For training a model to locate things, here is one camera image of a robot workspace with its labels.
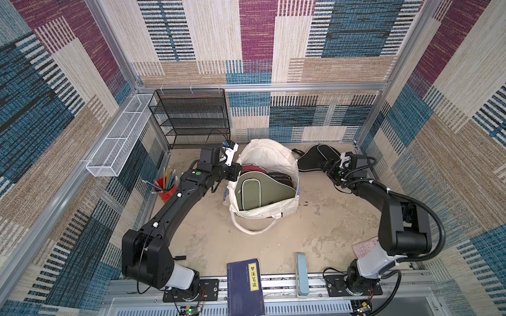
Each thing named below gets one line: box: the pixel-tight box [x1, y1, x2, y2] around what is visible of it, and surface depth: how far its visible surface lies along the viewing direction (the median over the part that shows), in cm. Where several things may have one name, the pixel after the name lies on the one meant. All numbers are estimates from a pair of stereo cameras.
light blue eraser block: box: [296, 252, 310, 297], surface depth 75 cm
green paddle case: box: [235, 171, 297, 211], surface depth 86 cm
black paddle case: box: [291, 144, 342, 172], surface depth 114 cm
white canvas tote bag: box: [226, 138, 300, 234], surface depth 85 cm
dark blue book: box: [226, 258, 266, 316], surface depth 75 cm
